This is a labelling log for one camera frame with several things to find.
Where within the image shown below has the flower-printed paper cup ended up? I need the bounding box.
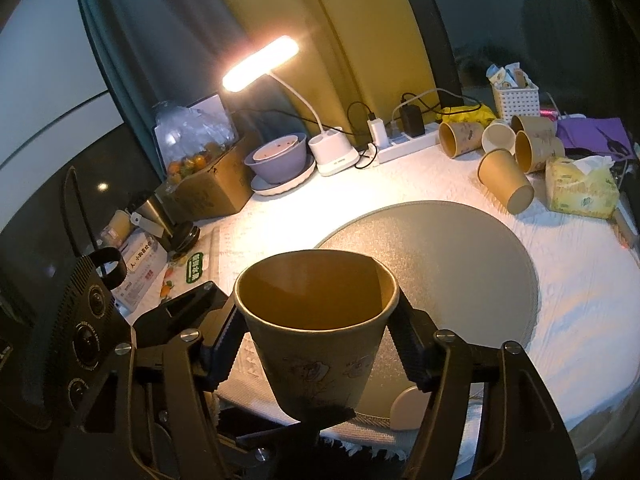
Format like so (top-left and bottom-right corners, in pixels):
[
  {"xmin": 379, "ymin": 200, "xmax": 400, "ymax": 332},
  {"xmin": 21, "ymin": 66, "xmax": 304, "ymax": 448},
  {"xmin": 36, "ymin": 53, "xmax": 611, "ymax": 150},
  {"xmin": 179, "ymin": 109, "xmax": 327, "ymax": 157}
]
[{"xmin": 233, "ymin": 249, "xmax": 400, "ymax": 422}]

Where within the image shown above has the metal cup with tag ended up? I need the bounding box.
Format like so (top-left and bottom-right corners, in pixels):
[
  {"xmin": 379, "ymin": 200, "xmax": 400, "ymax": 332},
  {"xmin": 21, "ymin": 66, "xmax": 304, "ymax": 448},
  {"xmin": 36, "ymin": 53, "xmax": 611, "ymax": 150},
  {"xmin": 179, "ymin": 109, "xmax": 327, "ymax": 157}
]
[{"xmin": 127, "ymin": 191, "xmax": 201, "ymax": 257}]

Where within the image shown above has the brown paper cup front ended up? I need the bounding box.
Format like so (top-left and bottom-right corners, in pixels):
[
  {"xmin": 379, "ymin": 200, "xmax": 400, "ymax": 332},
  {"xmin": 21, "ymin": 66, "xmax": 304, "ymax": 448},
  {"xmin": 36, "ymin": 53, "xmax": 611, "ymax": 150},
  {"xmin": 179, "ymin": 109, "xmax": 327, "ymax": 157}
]
[{"xmin": 477, "ymin": 148, "xmax": 535, "ymax": 214}]

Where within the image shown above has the brown paper cup middle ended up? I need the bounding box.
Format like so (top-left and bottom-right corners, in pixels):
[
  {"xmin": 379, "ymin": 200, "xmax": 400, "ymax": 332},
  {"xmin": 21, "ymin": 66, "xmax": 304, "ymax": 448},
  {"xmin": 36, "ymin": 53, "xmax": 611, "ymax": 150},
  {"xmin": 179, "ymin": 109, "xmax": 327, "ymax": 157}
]
[{"xmin": 515, "ymin": 130, "xmax": 565, "ymax": 174}]

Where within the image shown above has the lying white paper cup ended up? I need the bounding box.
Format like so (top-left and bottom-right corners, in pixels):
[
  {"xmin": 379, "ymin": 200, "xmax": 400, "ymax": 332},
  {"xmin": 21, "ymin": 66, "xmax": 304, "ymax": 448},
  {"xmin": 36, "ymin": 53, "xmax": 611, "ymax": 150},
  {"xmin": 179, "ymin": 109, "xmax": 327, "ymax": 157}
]
[{"xmin": 482, "ymin": 119, "xmax": 516, "ymax": 154}]

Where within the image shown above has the lying brown paper cup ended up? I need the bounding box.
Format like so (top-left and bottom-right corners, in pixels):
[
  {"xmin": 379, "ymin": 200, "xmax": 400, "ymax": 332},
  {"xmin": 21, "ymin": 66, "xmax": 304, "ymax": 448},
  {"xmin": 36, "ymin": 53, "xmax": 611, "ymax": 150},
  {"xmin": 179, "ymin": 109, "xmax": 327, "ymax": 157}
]
[{"xmin": 438, "ymin": 122, "xmax": 484, "ymax": 158}]

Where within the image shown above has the brown paper cup rear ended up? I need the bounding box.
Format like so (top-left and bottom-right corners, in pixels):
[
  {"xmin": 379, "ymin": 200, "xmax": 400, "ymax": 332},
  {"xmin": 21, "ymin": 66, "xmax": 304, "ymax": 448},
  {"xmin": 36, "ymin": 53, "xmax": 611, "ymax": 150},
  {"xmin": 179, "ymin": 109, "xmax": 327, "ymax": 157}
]
[{"xmin": 511, "ymin": 115, "xmax": 556, "ymax": 138}]

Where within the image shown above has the white lid disc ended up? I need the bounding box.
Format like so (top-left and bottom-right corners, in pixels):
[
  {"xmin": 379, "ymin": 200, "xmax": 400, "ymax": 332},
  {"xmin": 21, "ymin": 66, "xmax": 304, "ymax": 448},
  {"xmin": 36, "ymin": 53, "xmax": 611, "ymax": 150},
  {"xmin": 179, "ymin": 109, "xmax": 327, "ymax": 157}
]
[{"xmin": 390, "ymin": 386, "xmax": 431, "ymax": 431}]

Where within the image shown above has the green sticker label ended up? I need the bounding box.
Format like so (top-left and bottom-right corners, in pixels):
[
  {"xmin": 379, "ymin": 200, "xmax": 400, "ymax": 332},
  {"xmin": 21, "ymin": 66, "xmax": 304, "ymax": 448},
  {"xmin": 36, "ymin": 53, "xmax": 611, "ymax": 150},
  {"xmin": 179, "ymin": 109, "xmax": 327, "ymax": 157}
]
[{"xmin": 186, "ymin": 252, "xmax": 204, "ymax": 284}]

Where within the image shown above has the round grey placemat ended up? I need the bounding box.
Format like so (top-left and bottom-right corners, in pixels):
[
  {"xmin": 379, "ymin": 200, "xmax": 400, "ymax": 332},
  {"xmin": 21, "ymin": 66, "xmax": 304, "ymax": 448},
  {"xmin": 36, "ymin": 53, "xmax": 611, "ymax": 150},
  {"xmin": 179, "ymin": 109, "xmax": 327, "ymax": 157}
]
[{"xmin": 314, "ymin": 199, "xmax": 540, "ymax": 421}]

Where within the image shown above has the cardboard box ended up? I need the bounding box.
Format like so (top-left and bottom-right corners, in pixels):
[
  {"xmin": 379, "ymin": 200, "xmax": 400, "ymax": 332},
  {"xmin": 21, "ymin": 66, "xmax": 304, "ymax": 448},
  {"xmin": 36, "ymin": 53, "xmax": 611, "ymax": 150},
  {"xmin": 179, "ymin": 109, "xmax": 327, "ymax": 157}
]
[{"xmin": 155, "ymin": 130, "xmax": 262, "ymax": 222}]

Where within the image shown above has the bag of fruit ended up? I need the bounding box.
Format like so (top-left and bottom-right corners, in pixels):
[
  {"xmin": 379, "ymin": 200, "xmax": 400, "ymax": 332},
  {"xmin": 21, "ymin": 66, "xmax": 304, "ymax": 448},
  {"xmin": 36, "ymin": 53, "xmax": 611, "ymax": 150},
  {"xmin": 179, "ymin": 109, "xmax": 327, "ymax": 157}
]
[{"xmin": 154, "ymin": 101, "xmax": 239, "ymax": 185}]

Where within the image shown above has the white plate under bowl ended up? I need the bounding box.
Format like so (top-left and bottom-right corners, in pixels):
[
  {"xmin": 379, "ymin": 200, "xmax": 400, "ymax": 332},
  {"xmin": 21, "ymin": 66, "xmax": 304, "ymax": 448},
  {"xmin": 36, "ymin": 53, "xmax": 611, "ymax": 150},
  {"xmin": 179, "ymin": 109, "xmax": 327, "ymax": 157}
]
[{"xmin": 250, "ymin": 155, "xmax": 317, "ymax": 197}]

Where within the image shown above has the yellow tissue pack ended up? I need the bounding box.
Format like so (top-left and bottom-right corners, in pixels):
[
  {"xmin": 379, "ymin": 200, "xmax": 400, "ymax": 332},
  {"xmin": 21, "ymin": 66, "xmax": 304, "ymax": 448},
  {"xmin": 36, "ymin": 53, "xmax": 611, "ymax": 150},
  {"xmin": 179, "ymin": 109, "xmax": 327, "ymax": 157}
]
[{"xmin": 544, "ymin": 155, "xmax": 620, "ymax": 220}]

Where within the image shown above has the purple bowl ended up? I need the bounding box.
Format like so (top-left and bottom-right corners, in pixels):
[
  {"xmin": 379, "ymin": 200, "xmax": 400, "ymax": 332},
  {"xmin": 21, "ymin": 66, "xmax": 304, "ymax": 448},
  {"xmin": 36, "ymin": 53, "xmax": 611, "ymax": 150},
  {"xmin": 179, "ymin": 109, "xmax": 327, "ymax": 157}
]
[{"xmin": 244, "ymin": 132, "xmax": 307, "ymax": 184}]

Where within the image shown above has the teal curtain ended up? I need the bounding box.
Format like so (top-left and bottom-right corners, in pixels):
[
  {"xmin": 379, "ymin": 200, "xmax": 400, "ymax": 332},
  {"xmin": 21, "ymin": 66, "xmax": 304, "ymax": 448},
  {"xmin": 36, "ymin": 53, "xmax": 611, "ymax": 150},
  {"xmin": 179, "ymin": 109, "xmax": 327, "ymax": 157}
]
[{"xmin": 64, "ymin": 0, "xmax": 281, "ymax": 181}]

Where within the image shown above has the purple cloth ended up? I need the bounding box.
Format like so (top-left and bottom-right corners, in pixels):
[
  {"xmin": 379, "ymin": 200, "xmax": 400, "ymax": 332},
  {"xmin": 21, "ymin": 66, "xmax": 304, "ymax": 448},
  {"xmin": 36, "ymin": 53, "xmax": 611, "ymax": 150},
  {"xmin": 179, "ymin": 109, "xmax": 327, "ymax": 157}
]
[{"xmin": 556, "ymin": 117, "xmax": 636, "ymax": 162}]

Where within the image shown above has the white power strip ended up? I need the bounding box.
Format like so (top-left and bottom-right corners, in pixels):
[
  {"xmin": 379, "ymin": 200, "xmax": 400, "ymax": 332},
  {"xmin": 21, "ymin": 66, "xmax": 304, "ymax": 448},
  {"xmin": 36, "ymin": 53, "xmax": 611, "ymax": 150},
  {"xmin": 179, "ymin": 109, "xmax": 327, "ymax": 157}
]
[{"xmin": 375, "ymin": 122, "xmax": 439, "ymax": 165}]

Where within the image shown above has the white desk lamp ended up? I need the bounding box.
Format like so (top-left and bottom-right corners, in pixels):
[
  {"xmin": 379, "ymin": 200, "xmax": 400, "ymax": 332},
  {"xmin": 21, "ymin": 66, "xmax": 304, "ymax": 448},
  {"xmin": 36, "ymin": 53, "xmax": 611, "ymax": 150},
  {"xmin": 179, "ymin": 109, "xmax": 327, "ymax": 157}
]
[{"xmin": 221, "ymin": 35, "xmax": 360, "ymax": 177}]

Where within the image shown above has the yellow plastic bag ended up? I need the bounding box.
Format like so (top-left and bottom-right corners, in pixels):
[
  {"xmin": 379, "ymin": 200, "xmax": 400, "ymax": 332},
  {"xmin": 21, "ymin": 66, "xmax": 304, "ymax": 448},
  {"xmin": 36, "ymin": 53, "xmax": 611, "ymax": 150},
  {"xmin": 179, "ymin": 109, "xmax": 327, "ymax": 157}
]
[{"xmin": 436, "ymin": 103, "xmax": 497, "ymax": 127}]

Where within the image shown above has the white woven basket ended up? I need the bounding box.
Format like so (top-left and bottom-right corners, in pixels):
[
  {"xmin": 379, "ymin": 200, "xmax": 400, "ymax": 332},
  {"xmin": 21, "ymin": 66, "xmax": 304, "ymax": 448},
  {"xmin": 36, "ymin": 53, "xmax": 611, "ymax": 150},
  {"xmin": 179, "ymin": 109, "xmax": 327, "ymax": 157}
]
[{"xmin": 491, "ymin": 84, "xmax": 540, "ymax": 122}]

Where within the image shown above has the white phone charger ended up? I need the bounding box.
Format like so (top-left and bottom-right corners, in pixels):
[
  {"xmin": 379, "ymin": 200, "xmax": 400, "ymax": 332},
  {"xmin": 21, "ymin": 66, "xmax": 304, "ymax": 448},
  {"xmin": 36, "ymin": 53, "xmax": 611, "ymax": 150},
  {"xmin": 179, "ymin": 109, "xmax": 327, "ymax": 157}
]
[{"xmin": 367, "ymin": 118, "xmax": 390, "ymax": 150}]

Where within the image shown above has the black power adapter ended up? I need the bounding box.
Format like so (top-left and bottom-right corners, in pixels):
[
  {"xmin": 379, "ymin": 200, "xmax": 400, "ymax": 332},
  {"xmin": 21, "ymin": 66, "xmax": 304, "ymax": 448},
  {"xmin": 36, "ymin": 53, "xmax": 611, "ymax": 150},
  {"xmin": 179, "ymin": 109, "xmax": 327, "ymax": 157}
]
[{"xmin": 399, "ymin": 104, "xmax": 425, "ymax": 138}]

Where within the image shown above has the yellow curtain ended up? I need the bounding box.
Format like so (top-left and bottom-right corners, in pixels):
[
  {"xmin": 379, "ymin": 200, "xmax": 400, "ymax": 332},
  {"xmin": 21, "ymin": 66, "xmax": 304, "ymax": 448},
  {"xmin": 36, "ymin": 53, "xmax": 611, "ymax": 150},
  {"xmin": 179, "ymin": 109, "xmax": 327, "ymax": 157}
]
[{"xmin": 224, "ymin": 0, "xmax": 435, "ymax": 134}]

